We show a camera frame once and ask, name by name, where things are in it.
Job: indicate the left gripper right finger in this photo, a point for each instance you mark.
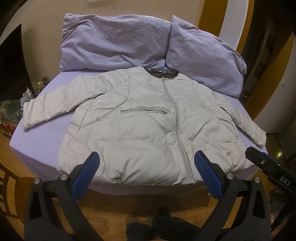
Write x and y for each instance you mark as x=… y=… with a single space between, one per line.
x=242 y=211

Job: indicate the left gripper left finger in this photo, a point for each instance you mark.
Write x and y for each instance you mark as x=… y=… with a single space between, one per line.
x=41 y=219

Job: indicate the beige puffer jacket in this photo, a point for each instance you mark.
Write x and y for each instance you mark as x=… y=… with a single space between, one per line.
x=145 y=129

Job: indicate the wooden chair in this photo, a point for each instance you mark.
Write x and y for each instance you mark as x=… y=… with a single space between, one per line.
x=14 y=194

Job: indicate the lavender bed mattress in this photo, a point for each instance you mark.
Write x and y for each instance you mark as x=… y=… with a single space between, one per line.
x=38 y=149

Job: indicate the cluttered bedside table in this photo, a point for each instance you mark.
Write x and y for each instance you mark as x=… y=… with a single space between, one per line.
x=12 y=112

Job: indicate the right lavender pillow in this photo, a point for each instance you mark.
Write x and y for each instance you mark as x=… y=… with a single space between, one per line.
x=205 y=58

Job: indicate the lavender pillow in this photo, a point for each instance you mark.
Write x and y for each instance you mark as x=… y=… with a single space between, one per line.
x=106 y=43
x=205 y=58

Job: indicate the left lavender pillow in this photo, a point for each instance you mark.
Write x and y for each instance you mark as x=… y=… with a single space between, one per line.
x=106 y=43

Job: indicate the wooden door frame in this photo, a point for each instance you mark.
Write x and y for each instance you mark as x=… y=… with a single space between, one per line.
x=218 y=17

